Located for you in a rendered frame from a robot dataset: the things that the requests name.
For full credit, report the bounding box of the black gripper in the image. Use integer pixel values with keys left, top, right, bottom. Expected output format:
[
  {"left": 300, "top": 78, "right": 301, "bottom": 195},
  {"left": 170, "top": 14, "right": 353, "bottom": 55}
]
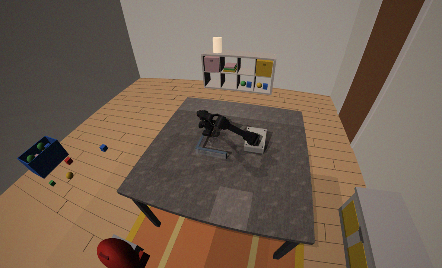
[{"left": 202, "top": 120, "right": 216, "bottom": 136}]

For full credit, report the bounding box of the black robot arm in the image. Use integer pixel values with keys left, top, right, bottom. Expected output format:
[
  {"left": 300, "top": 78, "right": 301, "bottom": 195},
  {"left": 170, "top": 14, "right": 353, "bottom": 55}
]
[{"left": 197, "top": 110, "right": 260, "bottom": 146}]

